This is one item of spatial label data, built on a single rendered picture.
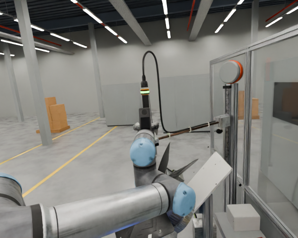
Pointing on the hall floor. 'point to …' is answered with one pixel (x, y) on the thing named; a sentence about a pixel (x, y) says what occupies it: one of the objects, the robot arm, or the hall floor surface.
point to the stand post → (207, 217)
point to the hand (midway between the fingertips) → (146, 122)
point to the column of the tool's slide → (233, 96)
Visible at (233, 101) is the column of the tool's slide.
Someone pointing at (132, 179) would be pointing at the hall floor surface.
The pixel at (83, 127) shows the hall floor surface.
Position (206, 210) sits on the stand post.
